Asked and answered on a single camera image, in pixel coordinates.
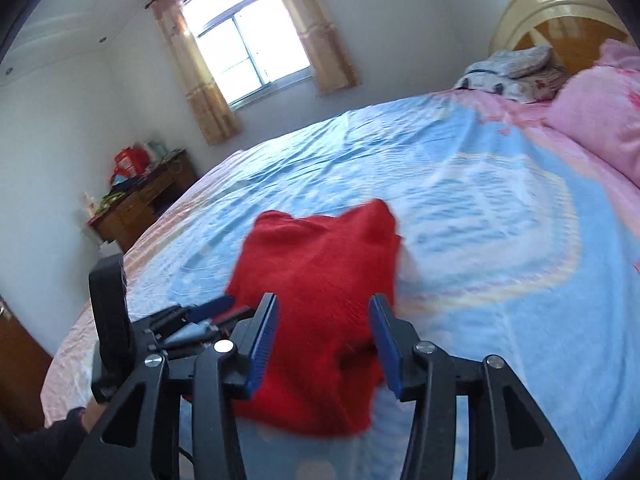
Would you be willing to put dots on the brown wooden desk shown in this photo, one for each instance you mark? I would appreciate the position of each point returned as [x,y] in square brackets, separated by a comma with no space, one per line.
[132,212]

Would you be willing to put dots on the left beige curtain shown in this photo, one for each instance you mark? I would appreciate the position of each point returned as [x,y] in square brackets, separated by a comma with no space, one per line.
[212,112]

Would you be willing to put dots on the red knitted sweater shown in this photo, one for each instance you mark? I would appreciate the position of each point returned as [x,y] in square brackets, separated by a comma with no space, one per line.
[323,370]

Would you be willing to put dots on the right beige curtain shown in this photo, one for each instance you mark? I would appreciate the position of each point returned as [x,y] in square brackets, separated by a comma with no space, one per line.
[329,61]

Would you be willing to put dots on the red bag on desk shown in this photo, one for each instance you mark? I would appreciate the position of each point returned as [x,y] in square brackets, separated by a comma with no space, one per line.
[132,162]

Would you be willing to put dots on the folded grey patterned blanket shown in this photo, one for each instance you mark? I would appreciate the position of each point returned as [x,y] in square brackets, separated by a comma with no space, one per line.
[524,76]

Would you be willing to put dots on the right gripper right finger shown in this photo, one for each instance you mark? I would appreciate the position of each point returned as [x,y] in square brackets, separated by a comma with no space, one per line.
[509,436]

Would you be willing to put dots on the person's left hand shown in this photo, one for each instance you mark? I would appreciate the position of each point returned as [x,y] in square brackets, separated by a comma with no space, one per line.
[91,414]

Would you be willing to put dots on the pink pillow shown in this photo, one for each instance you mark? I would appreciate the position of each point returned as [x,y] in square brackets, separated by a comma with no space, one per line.
[599,108]

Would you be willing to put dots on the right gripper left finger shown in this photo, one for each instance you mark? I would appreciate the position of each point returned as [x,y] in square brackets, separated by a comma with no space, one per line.
[137,436]

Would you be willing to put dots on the blue patterned bed sheet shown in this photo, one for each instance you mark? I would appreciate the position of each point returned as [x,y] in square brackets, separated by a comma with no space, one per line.
[516,241]

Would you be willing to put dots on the beige curtain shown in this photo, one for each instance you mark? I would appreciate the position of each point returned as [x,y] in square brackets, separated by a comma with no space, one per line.
[329,61]
[212,112]

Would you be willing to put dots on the window with white frame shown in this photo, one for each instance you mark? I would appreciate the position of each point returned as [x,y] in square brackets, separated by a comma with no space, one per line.
[250,47]

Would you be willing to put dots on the cream wooden headboard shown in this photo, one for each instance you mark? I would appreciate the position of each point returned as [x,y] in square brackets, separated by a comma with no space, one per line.
[574,29]

